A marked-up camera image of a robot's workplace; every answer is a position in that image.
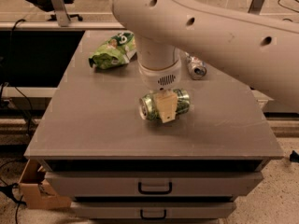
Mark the green chip bag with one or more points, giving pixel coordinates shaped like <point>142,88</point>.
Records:
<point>116,51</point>

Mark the drawer black handle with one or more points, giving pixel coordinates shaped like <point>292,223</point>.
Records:
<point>153,214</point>
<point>147,189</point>

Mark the black object right floor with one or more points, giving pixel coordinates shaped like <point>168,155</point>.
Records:
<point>294,157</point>

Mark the lower drawer black handle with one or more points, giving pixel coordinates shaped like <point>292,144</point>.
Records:
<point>153,214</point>

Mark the green soda can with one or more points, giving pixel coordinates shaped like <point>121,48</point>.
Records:
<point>148,110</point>

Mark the blue and white can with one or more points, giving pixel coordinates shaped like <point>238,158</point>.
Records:
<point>196,67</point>

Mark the grey drawer cabinet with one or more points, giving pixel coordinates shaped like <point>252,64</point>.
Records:
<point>96,148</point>

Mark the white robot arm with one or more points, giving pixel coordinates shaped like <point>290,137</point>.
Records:
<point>259,52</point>

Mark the upper drawer black handle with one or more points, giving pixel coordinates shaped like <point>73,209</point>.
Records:
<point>147,189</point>

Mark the cardboard box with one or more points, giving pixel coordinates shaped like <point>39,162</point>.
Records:
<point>37,191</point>

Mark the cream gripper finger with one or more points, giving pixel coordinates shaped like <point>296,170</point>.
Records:
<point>166,104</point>

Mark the left metal railing post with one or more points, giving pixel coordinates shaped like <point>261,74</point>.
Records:
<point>60,12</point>

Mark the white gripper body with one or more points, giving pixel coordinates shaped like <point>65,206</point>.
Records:
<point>157,77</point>

